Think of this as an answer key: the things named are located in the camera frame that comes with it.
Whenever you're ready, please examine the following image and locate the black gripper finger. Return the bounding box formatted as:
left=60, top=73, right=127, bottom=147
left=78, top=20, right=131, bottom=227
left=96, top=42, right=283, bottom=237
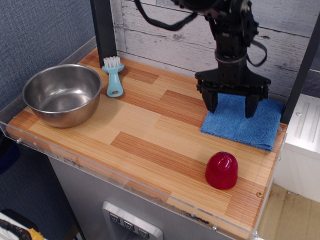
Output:
left=201, top=89, right=218, bottom=113
left=245, top=95, right=260, bottom=118

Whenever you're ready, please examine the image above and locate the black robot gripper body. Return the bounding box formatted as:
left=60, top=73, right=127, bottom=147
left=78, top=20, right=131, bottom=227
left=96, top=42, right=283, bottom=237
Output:
left=195, top=60, right=271, bottom=100

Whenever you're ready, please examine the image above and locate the blue towel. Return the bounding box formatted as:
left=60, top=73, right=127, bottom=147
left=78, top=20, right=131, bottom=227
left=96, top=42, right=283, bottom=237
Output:
left=200, top=93, right=284, bottom=152

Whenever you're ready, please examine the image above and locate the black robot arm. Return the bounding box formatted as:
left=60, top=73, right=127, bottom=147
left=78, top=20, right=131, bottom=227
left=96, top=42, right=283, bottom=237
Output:
left=174, top=0, right=271, bottom=118

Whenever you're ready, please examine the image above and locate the clear acrylic counter guard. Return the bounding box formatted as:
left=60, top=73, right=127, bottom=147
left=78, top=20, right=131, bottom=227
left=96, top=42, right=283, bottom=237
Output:
left=0, top=91, right=287, bottom=240

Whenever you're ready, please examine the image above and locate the red upturned plastic cup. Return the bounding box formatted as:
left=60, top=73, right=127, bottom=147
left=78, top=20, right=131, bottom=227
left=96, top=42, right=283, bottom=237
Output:
left=205, top=151, right=239, bottom=190

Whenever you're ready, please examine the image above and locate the white ribbed box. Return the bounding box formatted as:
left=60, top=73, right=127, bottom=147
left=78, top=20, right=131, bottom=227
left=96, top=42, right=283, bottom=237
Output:
left=273, top=94, right=320, bottom=202

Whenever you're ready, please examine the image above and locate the light blue scrub brush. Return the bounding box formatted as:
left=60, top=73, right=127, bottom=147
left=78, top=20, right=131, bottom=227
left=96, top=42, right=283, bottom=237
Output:
left=102, top=56, right=125, bottom=98

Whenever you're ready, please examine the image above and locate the stainless steel bowl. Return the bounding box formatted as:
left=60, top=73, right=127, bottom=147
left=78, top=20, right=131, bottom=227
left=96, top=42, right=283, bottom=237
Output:
left=22, top=64, right=102, bottom=128

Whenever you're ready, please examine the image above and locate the grey cabinet with dispenser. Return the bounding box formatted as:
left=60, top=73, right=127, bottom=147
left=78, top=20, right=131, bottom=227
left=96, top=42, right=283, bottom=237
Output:
left=49, top=157, right=228, bottom=240

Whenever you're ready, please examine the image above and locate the yellow object at corner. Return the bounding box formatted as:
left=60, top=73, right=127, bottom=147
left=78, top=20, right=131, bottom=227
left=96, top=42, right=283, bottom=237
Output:
left=26, top=228, right=45, bottom=240

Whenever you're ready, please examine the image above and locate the dark right vertical post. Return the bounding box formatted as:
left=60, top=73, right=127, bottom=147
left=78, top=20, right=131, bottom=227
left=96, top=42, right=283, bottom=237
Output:
left=280, top=15, right=320, bottom=125

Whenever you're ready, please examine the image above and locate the dark vertical post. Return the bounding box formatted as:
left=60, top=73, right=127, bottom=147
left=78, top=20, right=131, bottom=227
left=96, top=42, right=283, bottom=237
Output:
left=280, top=15, right=320, bottom=125
left=90, top=0, right=117, bottom=67

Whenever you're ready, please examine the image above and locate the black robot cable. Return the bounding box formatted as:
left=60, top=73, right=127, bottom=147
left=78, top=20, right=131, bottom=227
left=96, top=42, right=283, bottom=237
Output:
left=133, top=0, right=268, bottom=68

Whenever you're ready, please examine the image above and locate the dark left vertical post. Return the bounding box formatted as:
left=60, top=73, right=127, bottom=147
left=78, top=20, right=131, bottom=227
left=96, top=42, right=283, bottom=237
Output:
left=90, top=0, right=117, bottom=67

